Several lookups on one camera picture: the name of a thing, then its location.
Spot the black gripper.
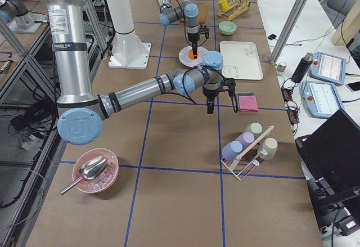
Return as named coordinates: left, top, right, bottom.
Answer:
left=187, top=25, right=209, bottom=59
left=202, top=81, right=222, bottom=114

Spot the orange fruit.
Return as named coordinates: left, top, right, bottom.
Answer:
left=188, top=49, right=199, bottom=60

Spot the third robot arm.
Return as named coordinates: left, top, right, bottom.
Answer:
left=1, top=0, right=34, bottom=29

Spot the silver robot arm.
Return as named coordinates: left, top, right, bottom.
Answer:
left=40, top=0, right=226, bottom=145

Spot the cream bear tray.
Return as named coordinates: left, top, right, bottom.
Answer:
left=219, top=41, right=263, bottom=80

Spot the white round plate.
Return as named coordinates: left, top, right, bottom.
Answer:
left=178, top=46, right=209, bottom=68

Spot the pink and grey cloth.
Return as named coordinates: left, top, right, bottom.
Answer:
left=237, top=92, right=259, bottom=112

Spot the green bowl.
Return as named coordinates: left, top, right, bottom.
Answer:
left=218, top=21, right=237, bottom=36

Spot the wooden cutting board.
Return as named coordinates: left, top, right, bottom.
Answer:
left=180, top=2, right=206, bottom=26

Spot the blue plastic cup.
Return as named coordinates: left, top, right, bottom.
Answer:
left=222, top=141, right=243, bottom=161

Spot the purple plastic cup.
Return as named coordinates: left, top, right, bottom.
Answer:
left=236, top=132, right=255, bottom=149

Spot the green plastic cup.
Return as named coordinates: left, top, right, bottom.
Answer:
left=244, top=122, right=263, bottom=138

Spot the yellow mug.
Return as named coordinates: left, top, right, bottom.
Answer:
left=218, top=0, right=230, bottom=12

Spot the wooden peg drying rack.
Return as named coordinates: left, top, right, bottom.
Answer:
left=217, top=0, right=252, bottom=21

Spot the beige plastic cup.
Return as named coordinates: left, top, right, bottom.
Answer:
left=258, top=137, right=278, bottom=160

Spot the small metal cylinder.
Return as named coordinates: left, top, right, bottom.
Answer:
left=276, top=62, right=287, bottom=73

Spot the black water bottle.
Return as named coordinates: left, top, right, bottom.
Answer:
left=291, top=52, right=314, bottom=84

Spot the blue teach pendant near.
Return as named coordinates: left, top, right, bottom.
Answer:
left=301, top=81, right=344, bottom=119

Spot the blue teach pendant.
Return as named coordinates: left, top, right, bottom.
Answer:
left=301, top=81, right=344, bottom=119
left=309, top=52, right=346, bottom=86

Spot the blue teach pendant far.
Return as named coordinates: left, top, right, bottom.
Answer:
left=309, top=52, right=346, bottom=86

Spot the pink bowl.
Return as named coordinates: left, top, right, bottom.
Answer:
left=72, top=148, right=119, bottom=194

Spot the metal scoop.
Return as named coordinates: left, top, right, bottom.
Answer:
left=60, top=156, right=108, bottom=195

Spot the black laptop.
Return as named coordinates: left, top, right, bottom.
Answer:
left=294, top=108, right=360, bottom=200

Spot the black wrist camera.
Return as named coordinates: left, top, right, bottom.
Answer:
left=222, top=78, right=236, bottom=94

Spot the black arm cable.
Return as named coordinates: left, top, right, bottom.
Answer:
left=141, top=0, right=203, bottom=47

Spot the white wire cup rack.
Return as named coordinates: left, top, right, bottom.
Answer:
left=221, top=139, right=262, bottom=181

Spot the aluminium frame post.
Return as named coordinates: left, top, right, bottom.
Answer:
left=269, top=0, right=307, bottom=65

